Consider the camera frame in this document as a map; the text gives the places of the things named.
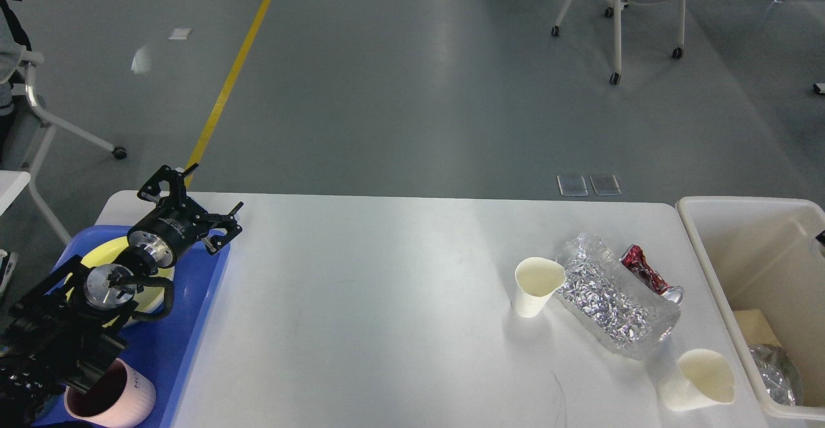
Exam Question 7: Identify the yellow plastic plate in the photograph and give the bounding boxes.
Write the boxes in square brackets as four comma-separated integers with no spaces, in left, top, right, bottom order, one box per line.
[81,233,175,316]

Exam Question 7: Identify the right floor socket plate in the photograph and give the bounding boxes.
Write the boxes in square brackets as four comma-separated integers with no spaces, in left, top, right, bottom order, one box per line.
[589,173,623,197]

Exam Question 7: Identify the left floor socket plate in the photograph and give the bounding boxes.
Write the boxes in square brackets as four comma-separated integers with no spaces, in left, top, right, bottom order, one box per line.
[556,173,589,198]

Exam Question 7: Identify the pink ceramic mug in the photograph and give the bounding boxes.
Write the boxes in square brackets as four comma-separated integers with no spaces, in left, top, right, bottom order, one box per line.
[64,358,156,427]

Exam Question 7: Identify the white paper cup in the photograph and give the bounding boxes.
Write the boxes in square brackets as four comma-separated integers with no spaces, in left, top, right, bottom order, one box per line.
[657,348,735,411]
[512,257,566,318]

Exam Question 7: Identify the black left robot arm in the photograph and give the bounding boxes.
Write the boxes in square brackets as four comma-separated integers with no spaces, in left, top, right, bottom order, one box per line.
[2,164,242,427]

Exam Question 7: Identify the small white side table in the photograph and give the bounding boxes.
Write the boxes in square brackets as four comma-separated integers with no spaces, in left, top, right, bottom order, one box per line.
[0,170,32,215]

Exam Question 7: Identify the crushed red soda can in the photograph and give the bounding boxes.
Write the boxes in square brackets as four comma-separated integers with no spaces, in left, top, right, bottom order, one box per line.
[621,245,684,304]

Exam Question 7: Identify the beige plastic bin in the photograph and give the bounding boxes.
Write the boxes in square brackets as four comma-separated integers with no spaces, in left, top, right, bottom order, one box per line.
[677,197,824,427]

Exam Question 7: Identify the white office chair left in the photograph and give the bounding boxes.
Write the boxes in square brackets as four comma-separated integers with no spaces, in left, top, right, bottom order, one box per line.
[0,3,128,245]

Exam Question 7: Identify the aluminium foil front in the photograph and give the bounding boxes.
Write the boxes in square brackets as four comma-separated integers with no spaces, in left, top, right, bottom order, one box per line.
[748,344,804,405]

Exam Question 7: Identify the brown cardboard in bin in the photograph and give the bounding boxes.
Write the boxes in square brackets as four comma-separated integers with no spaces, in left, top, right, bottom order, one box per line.
[733,309,784,349]

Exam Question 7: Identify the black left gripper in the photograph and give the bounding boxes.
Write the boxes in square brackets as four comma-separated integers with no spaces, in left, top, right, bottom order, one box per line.
[128,162,244,268]

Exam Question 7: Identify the blue plastic tray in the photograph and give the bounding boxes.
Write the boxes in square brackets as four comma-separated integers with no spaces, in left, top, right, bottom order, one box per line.
[26,224,232,428]

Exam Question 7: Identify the floor socket plate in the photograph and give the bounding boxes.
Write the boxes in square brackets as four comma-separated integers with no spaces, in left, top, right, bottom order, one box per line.
[556,173,589,198]
[589,173,623,197]

